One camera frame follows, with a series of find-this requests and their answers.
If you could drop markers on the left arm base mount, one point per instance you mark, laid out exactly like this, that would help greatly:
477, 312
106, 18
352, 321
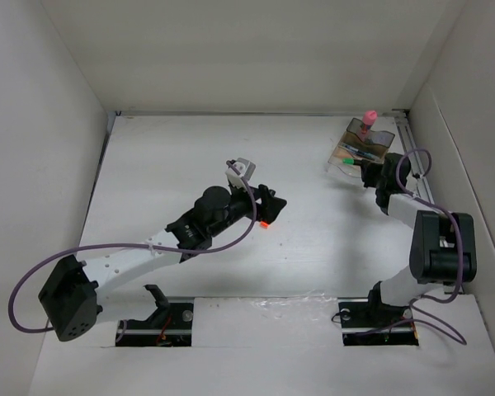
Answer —
169, 325

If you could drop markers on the green cap black highlighter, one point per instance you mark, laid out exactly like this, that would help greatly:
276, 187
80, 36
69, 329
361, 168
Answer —
351, 161

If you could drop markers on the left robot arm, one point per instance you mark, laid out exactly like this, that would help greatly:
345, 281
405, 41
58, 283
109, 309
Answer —
75, 295

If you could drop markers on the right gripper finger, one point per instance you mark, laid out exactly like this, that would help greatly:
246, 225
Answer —
365, 164
367, 179

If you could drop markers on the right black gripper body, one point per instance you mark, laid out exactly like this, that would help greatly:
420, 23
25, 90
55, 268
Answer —
380, 179

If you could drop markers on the clear paperclip jar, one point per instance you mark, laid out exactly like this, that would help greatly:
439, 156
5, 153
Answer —
371, 141

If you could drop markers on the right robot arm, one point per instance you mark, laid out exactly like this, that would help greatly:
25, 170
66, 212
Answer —
403, 288

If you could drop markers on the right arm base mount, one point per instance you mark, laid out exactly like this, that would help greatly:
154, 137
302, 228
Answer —
368, 324

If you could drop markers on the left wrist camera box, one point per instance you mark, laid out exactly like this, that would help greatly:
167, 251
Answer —
239, 171

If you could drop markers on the pink capped marker tube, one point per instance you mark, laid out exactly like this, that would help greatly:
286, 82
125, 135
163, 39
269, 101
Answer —
367, 121

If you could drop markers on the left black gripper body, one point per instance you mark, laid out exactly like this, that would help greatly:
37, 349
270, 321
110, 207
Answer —
241, 205

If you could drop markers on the aluminium rail right side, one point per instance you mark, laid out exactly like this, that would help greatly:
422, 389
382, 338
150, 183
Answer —
416, 165

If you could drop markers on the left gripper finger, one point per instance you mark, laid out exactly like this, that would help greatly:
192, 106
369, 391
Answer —
269, 214
269, 199

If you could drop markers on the tiered clear desk organizer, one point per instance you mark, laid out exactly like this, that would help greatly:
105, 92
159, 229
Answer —
360, 142

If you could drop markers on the blue gel pen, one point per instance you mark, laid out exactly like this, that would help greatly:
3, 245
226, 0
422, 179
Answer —
358, 152

